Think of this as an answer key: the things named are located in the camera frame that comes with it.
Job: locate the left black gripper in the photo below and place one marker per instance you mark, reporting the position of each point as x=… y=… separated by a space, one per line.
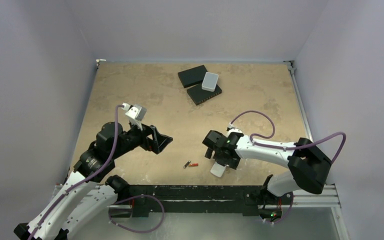
x=158 y=140

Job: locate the white remote control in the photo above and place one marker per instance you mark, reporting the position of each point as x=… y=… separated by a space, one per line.
x=218 y=170

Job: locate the white plastic box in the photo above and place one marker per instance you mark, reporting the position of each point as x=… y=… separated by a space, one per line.
x=210 y=82

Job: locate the black base bar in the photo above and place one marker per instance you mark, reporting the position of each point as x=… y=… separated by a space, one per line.
x=247 y=200

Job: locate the black battery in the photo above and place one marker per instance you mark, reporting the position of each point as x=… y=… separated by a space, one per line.
x=187 y=164

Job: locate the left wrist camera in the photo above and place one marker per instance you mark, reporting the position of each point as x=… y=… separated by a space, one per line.
x=135 y=114

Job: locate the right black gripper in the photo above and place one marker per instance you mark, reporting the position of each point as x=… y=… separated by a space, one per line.
x=214 y=149

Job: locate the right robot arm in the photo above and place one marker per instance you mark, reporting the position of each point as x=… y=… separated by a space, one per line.
x=307 y=166

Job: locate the black box front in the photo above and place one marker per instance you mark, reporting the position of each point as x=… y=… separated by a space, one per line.
x=199 y=95

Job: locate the black box rear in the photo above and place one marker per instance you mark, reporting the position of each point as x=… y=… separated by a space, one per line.
x=192 y=76

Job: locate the black box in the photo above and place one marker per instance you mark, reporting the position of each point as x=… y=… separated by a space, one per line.
x=199 y=95
x=192 y=76

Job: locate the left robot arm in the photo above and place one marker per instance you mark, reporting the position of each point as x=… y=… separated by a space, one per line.
x=88 y=190

